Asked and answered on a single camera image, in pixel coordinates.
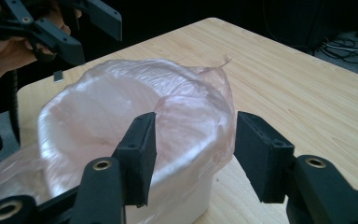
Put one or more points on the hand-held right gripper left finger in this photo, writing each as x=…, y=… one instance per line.
x=138, y=161

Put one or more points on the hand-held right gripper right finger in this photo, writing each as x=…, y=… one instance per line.
x=264, y=161

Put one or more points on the white plastic bin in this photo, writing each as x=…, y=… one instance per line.
x=183, y=202

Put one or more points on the pink translucent plastic bag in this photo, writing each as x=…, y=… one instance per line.
x=167, y=102

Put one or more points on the small grey block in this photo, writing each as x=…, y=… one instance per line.
x=58, y=76

